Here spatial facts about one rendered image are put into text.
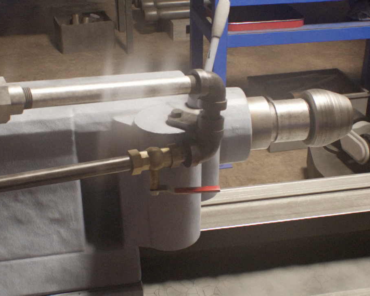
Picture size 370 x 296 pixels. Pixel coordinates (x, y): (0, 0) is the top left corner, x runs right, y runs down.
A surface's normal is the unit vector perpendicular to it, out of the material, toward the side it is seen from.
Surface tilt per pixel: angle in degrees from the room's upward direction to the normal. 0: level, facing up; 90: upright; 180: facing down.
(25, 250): 66
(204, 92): 99
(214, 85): 76
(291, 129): 93
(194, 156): 81
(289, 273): 6
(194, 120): 0
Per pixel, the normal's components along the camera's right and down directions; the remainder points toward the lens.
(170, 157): 0.42, 0.05
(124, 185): -0.55, 0.20
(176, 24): 0.25, 0.45
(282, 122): 0.18, 0.13
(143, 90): 0.51, 0.25
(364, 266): -0.25, -0.70
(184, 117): 0.00, -0.88
